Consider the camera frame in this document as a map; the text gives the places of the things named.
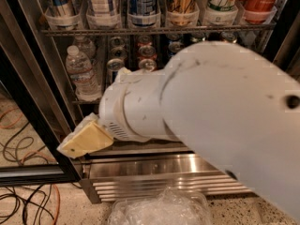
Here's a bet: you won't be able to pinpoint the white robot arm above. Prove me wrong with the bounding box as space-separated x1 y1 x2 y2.
57 41 300 220

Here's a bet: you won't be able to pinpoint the red coca-cola can top shelf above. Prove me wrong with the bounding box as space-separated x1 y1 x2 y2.
239 0 277 24

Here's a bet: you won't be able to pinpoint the white labelled can top shelf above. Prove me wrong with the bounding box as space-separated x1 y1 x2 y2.
86 0 120 29

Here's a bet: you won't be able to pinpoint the black cables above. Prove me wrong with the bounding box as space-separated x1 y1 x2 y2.
0 108 57 225

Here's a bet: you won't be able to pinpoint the gold can top shelf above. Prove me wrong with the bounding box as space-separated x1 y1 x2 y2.
168 0 195 26

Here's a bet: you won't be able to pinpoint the red bull can top shelf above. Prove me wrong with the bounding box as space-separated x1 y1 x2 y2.
49 0 83 24

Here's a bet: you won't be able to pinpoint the front clear water bottle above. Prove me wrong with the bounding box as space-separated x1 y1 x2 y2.
66 45 101 101

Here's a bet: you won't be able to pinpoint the stainless steel fridge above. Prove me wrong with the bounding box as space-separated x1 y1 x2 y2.
72 45 300 205

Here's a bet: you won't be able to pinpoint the black framed fridge door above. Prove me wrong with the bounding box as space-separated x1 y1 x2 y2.
0 0 82 186

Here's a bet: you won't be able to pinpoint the front red bull can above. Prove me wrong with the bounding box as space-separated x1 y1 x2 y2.
107 58 125 84

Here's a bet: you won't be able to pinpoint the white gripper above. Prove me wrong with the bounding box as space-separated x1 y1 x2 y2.
57 67 164 158

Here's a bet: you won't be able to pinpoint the clear water bottle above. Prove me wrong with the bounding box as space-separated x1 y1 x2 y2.
73 36 97 60
66 45 101 101

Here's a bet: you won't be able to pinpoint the orange cable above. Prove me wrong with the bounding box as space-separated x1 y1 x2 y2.
0 106 61 225

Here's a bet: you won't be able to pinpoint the clear plastic bag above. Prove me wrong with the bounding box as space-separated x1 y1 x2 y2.
107 187 213 225

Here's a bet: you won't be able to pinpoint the front red coca-cola can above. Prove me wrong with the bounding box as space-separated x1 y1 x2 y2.
138 59 157 71

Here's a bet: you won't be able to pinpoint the rear clear water bottle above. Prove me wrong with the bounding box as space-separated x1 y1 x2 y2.
73 36 97 60

